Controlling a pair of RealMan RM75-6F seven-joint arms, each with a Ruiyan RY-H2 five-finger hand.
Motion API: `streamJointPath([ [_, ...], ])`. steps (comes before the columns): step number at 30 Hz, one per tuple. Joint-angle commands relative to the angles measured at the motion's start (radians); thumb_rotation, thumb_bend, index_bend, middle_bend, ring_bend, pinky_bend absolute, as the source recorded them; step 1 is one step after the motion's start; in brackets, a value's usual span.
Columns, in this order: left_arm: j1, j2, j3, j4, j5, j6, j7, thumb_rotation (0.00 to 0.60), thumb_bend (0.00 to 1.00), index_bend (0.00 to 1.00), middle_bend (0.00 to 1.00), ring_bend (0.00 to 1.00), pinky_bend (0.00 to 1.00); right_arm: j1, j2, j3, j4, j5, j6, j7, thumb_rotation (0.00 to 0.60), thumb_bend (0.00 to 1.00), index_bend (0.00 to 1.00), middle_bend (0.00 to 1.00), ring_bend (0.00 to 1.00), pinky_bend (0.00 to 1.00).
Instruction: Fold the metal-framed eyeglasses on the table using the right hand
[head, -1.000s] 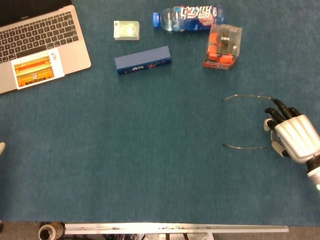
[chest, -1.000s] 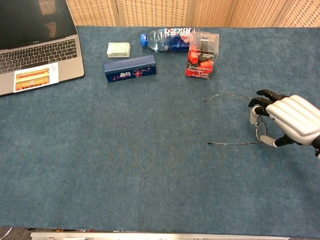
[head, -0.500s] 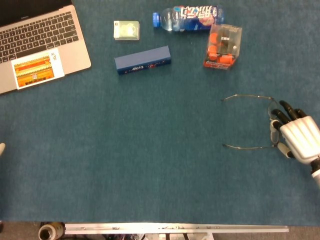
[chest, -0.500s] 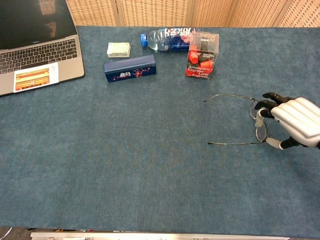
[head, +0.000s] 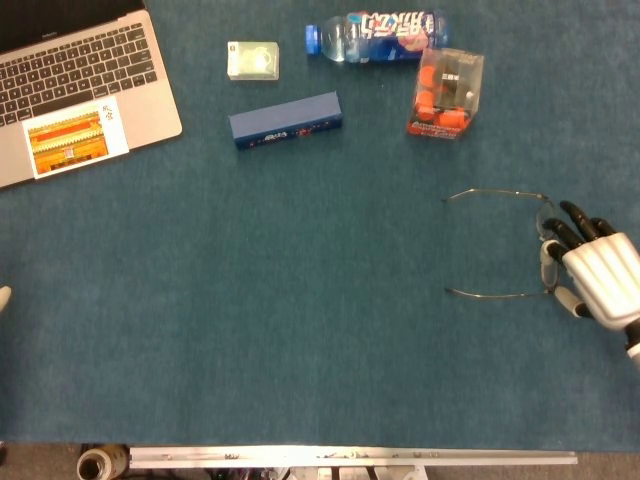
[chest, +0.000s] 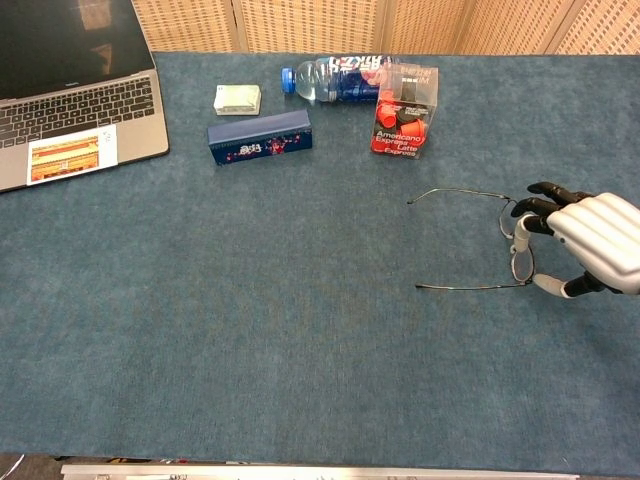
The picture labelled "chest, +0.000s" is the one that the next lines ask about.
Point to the long dark blue box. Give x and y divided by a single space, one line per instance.
260 137

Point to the grey open laptop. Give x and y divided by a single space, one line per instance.
75 100

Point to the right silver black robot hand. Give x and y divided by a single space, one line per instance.
600 235

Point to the postcard with red palace picture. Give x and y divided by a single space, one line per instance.
70 156

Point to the woven rattan folding screen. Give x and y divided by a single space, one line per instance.
310 25

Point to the clear box of coffee capsules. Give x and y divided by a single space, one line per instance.
402 125

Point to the clear bottle with blue label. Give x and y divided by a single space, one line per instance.
335 80

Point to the thin wire-frame eyeglasses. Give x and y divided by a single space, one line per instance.
523 265

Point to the aluminium profile rail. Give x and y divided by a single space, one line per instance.
320 472

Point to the small pale green box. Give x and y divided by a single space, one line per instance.
237 99

